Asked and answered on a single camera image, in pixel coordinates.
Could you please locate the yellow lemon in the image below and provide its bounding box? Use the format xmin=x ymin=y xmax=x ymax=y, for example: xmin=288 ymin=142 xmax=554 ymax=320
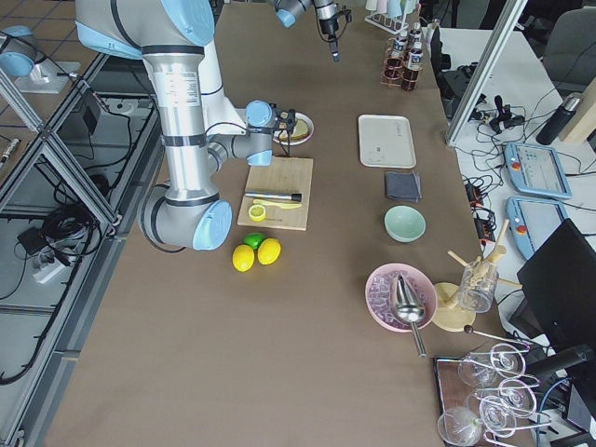
xmin=257 ymin=237 xmax=281 ymax=265
xmin=232 ymin=244 xmax=255 ymax=273

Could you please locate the wine glass rack tray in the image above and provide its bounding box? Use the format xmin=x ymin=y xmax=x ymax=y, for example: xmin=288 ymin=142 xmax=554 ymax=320
xmin=433 ymin=342 xmax=551 ymax=446

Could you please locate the yellow plastic knife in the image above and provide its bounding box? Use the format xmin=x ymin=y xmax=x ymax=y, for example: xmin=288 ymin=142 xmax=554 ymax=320
xmin=252 ymin=198 xmax=303 ymax=210

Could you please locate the tea bottle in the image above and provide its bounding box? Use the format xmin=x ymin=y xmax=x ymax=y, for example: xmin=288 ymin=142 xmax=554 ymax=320
xmin=384 ymin=31 xmax=408 ymax=81
xmin=401 ymin=42 xmax=424 ymax=91

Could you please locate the pink bowl with ice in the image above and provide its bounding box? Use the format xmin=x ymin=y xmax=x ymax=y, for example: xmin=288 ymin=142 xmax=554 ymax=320
xmin=365 ymin=263 xmax=438 ymax=333

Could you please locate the bread slice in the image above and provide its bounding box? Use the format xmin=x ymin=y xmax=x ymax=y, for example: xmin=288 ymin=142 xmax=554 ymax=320
xmin=278 ymin=118 xmax=311 ymax=142

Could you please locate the copper wire bottle rack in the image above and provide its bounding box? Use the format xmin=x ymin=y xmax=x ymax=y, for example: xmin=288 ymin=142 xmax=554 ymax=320
xmin=381 ymin=38 xmax=424 ymax=91

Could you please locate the white cup rack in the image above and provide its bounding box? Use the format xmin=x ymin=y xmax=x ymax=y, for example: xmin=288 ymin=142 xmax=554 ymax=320
xmin=365 ymin=0 xmax=419 ymax=35

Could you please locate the metal ice scoop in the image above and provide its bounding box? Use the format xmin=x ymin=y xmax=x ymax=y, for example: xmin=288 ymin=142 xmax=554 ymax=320
xmin=391 ymin=274 xmax=427 ymax=358

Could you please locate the wooden cutting board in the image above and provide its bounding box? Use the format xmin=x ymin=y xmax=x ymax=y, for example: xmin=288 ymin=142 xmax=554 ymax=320
xmin=237 ymin=157 xmax=313 ymax=231

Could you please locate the tea bottle front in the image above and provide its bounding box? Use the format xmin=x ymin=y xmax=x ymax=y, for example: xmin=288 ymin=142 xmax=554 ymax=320
xmin=401 ymin=42 xmax=424 ymax=91

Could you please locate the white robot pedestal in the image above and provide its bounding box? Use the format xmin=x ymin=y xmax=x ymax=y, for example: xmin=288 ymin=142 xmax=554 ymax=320
xmin=178 ymin=1 xmax=247 ymax=137

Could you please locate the blue teach pendant lower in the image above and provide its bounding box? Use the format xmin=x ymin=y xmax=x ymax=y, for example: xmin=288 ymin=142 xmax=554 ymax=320
xmin=506 ymin=196 xmax=568 ymax=260

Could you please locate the black thermos bottle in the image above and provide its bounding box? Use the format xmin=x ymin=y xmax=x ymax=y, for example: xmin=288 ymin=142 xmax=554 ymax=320
xmin=535 ymin=92 xmax=582 ymax=145

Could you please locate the cream rabbit tray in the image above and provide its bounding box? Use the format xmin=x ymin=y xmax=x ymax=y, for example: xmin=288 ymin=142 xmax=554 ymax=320
xmin=358 ymin=115 xmax=416 ymax=169

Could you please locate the yellow lemon near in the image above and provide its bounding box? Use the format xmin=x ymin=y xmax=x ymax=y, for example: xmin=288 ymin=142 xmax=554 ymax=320
xmin=232 ymin=244 xmax=255 ymax=273

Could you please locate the green lime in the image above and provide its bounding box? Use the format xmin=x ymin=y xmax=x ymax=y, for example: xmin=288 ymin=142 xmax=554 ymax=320
xmin=243 ymin=232 xmax=266 ymax=251

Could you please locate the black monitor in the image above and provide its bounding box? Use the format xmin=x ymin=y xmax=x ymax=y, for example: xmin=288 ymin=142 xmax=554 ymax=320
xmin=517 ymin=219 xmax=595 ymax=348

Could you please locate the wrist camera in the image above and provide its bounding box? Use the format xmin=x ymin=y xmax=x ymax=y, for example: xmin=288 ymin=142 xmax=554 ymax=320
xmin=336 ymin=6 xmax=352 ymax=23
xmin=273 ymin=108 xmax=297 ymax=141

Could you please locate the white round plate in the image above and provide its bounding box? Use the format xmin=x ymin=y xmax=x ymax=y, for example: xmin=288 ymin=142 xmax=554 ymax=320
xmin=273 ymin=112 xmax=314 ymax=146

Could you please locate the yellow lemon far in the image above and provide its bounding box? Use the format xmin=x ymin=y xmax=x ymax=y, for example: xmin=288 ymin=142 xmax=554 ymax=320
xmin=257 ymin=237 xmax=281 ymax=265

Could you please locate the green ceramic bowl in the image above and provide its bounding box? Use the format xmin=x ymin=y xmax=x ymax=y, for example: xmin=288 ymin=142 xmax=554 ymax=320
xmin=384 ymin=206 xmax=427 ymax=243

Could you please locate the blue teach pendant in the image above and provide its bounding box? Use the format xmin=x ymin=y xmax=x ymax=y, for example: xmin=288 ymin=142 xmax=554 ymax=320
xmin=506 ymin=196 xmax=568 ymax=260
xmin=504 ymin=142 xmax=573 ymax=199

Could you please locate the steel muddler black tip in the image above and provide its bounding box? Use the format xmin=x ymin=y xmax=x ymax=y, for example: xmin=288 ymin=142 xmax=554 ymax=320
xmin=244 ymin=191 xmax=303 ymax=203

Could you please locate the grey folded cloth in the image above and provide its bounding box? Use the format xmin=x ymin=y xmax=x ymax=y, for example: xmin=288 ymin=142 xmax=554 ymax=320
xmin=385 ymin=171 xmax=422 ymax=202

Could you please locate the half lemon slice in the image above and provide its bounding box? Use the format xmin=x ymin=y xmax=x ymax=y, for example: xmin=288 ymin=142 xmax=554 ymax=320
xmin=248 ymin=204 xmax=266 ymax=222

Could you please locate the tea bottle back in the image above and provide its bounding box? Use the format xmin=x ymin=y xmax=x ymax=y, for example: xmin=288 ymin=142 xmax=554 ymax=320
xmin=384 ymin=31 xmax=408 ymax=81

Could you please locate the blue teach pendant upper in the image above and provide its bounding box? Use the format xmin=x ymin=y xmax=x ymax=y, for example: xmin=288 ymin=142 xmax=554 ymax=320
xmin=504 ymin=142 xmax=573 ymax=199

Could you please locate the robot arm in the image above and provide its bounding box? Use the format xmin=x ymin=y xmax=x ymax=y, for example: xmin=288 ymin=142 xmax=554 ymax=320
xmin=75 ymin=1 xmax=275 ymax=251
xmin=272 ymin=0 xmax=341 ymax=62

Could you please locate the wooden cup tree stand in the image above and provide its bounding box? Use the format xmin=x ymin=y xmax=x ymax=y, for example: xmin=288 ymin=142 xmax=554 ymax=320
xmin=432 ymin=219 xmax=522 ymax=332

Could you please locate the aluminium frame post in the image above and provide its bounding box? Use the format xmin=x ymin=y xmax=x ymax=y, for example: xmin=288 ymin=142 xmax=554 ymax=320
xmin=445 ymin=0 xmax=527 ymax=147

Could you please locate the clear glass mug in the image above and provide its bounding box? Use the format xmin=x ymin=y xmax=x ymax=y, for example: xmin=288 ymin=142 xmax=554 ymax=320
xmin=456 ymin=260 xmax=498 ymax=313

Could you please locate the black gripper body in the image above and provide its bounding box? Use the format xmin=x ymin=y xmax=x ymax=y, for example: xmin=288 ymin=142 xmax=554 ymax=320
xmin=318 ymin=18 xmax=338 ymax=43

